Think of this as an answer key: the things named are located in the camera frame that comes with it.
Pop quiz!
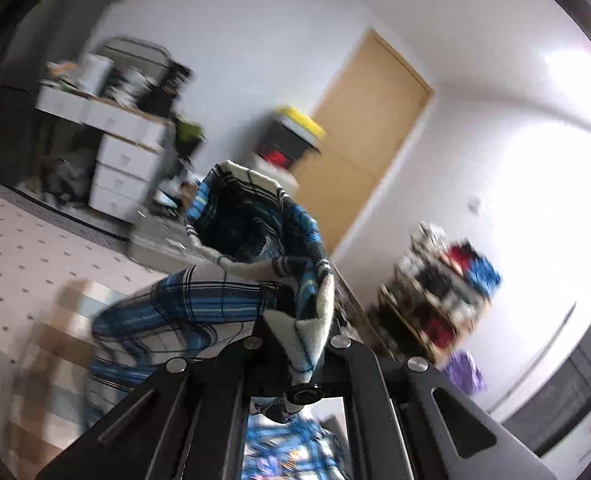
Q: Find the wooden door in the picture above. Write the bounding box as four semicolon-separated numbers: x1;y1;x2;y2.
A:
292;27;435;256

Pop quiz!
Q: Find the checkered bed sheet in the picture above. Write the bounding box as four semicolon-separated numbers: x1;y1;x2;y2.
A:
5;280;107;461

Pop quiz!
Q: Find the arched mirror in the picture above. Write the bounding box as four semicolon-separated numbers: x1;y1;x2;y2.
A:
98;36;176;97

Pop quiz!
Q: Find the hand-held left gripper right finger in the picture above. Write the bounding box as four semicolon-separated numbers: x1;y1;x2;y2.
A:
320;332;559;480

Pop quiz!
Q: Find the yellow-lidded storage box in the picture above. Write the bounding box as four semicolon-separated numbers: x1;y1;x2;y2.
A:
258;105;327;168

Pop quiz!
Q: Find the green cloth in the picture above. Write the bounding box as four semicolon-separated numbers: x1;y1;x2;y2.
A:
175;115;206;152

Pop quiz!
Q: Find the dotted white rug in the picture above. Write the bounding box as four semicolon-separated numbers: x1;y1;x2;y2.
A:
0;182;176;361

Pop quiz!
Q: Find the blue plaid shirt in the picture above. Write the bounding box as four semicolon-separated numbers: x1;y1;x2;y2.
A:
86;161;349;480

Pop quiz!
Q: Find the white drawer desk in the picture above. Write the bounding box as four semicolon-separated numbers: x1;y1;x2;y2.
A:
35;82;173;223

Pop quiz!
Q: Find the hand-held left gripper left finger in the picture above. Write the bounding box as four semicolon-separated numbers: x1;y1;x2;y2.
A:
35;305;301;480

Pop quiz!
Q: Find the purple cloth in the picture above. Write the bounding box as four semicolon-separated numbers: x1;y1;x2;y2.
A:
443;351;487;397

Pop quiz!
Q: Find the grey cabinet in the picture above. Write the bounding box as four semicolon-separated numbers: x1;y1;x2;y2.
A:
0;0;117;92

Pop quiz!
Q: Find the clothes shelf rack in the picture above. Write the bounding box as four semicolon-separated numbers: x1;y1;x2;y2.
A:
370;220;503;367

